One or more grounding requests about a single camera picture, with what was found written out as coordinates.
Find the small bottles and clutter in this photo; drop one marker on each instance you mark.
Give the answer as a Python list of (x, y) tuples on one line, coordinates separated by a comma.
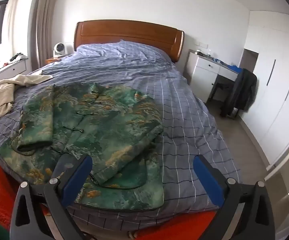
[(203, 53)]

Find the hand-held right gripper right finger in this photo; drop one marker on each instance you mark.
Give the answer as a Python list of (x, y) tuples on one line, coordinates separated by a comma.
[(207, 180)]

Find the dark jacket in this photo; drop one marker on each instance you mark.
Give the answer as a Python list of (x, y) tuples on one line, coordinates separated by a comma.
[(244, 90)]

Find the white wall socket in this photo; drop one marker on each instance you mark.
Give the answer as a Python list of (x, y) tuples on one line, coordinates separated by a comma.
[(202, 45)]

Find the white wardrobe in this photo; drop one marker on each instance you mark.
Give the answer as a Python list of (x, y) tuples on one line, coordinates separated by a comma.
[(272, 55)]

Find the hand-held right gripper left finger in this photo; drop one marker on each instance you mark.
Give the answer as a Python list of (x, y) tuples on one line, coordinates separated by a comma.
[(77, 177)]

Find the white sheer curtain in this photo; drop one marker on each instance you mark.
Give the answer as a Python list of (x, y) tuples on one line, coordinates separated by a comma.
[(12, 30)]

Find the wooden headboard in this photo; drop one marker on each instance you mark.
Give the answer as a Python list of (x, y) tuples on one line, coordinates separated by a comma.
[(127, 32)]

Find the cream fleece blanket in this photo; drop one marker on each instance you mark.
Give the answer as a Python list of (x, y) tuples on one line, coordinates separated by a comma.
[(2, 92)]

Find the blue checked duvet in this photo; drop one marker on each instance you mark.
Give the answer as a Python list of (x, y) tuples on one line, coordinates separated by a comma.
[(159, 80)]

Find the black chair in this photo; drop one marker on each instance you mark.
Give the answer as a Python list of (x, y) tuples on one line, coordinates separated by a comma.
[(220, 86)]

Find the blue cloth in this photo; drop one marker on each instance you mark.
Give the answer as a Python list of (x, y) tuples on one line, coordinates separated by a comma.
[(234, 68)]

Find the wooden nightstand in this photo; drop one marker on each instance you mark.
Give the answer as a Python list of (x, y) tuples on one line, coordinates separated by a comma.
[(52, 60)]

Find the white desk with drawers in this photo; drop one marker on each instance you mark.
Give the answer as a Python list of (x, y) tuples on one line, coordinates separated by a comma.
[(199, 72)]

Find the brown curtain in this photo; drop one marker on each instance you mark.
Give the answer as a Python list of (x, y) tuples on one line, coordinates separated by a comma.
[(43, 17)]

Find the green printed padded jacket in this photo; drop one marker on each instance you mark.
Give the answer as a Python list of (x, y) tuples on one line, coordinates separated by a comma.
[(109, 125)]

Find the white round fan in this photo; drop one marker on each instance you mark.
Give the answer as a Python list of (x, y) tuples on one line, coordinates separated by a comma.
[(59, 48)]

